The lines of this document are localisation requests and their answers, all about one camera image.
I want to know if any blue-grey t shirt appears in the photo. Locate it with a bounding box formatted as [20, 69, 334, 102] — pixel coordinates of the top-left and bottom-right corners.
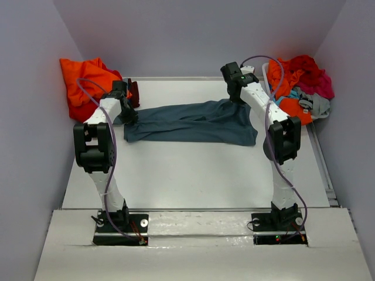
[124, 99, 258, 147]

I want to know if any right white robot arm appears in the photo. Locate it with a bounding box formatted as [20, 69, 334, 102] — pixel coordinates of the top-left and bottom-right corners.
[220, 62, 302, 232]

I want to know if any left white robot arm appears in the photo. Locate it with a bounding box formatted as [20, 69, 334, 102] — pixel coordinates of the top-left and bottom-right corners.
[73, 78, 138, 234]

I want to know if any dark maroon folded t shirt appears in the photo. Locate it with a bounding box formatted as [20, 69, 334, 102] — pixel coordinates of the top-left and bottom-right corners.
[127, 78, 140, 108]

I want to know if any white perforated plastic basket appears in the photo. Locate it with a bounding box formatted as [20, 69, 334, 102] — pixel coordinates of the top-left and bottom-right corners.
[262, 63, 272, 96]

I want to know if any orange crumpled t shirt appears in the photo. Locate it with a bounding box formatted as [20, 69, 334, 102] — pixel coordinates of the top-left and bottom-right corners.
[267, 59, 312, 125]

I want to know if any red folded t shirt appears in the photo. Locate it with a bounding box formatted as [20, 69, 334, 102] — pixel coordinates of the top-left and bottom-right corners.
[68, 101, 98, 123]

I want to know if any orange folded t shirt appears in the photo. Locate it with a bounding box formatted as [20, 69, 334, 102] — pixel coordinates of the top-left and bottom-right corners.
[59, 57, 122, 107]

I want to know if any cyan crumpled t shirt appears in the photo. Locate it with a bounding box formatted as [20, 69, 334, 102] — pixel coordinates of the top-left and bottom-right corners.
[273, 90, 299, 108]

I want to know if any red crumpled t shirt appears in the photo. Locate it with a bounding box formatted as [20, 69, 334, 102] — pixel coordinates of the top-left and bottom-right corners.
[289, 55, 322, 87]

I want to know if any magenta crumpled t shirt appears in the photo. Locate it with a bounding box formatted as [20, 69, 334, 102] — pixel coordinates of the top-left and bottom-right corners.
[296, 70, 335, 100]

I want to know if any grey crumpled t shirt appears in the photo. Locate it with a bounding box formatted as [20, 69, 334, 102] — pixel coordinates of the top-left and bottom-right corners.
[293, 87, 330, 119]

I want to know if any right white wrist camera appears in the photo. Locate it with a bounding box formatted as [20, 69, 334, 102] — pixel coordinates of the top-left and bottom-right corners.
[240, 66, 255, 75]

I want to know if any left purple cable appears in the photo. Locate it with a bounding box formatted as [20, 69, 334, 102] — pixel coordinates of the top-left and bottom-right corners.
[76, 77, 147, 242]

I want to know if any purple cable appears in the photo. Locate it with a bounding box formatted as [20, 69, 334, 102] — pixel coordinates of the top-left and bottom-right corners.
[240, 55, 308, 242]
[76, 77, 147, 242]

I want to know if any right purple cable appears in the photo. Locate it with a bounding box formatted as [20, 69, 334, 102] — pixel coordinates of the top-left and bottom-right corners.
[240, 55, 308, 242]

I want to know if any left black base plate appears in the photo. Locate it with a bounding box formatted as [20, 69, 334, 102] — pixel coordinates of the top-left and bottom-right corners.
[91, 211, 149, 246]

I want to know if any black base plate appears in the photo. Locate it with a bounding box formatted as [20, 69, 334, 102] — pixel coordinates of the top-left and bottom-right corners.
[91, 211, 149, 246]
[247, 212, 308, 246]

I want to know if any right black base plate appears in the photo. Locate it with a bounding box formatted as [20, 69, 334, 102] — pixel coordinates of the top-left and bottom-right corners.
[247, 212, 308, 246]

